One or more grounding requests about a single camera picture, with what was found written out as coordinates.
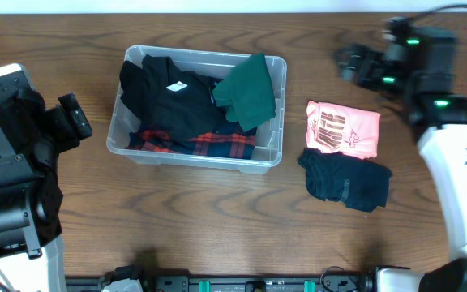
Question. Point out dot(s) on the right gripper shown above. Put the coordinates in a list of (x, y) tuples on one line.
[(384, 60)]

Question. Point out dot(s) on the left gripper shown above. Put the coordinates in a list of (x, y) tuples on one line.
[(75, 119)]

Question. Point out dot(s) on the clear plastic storage bin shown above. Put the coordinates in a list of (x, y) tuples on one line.
[(269, 136)]

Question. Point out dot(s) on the dark green garment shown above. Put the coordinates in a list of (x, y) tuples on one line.
[(246, 94)]

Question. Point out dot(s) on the black t-shirt with tag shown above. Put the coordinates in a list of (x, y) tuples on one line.
[(163, 96)]

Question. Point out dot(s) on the red navy plaid garment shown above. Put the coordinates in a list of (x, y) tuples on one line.
[(228, 140)]

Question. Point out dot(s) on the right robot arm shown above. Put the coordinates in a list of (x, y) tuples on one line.
[(417, 69)]

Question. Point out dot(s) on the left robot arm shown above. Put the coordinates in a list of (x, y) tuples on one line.
[(31, 247)]

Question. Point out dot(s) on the coral printed t-shirt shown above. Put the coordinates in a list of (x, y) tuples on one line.
[(335, 128)]

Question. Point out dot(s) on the black ribbed folded garment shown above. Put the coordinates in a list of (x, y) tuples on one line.
[(358, 184)]

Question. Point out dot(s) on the black mounting rail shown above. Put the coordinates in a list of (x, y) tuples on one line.
[(135, 278)]

